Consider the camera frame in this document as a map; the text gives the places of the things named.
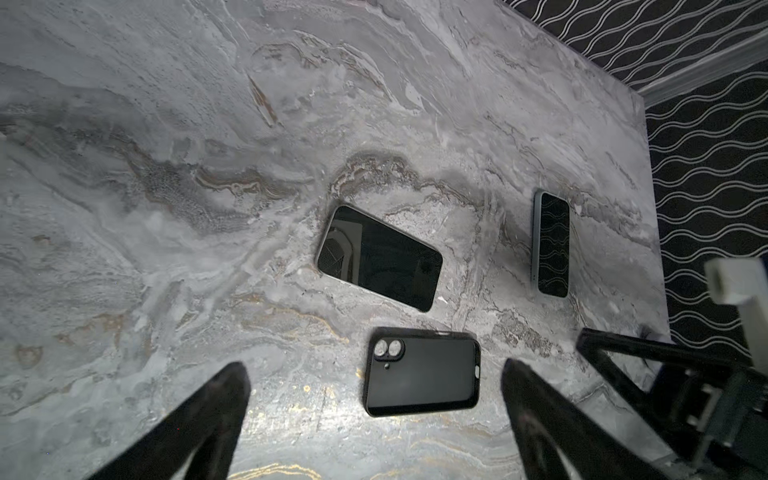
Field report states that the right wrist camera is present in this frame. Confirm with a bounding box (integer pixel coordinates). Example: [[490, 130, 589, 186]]
[[704, 258, 767, 375]]

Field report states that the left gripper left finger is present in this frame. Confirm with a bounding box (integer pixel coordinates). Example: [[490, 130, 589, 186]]
[[91, 362, 251, 479]]

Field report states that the light blue phone case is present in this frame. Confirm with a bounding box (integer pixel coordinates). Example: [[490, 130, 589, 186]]
[[530, 189, 572, 300]]

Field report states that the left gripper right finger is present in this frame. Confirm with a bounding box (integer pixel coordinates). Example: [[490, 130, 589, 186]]
[[500, 359, 665, 479]]

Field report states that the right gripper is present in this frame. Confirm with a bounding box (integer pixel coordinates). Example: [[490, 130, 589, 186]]
[[576, 328, 767, 474]]

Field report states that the black phone case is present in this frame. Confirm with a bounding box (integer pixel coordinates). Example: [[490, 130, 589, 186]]
[[362, 327, 481, 417]]

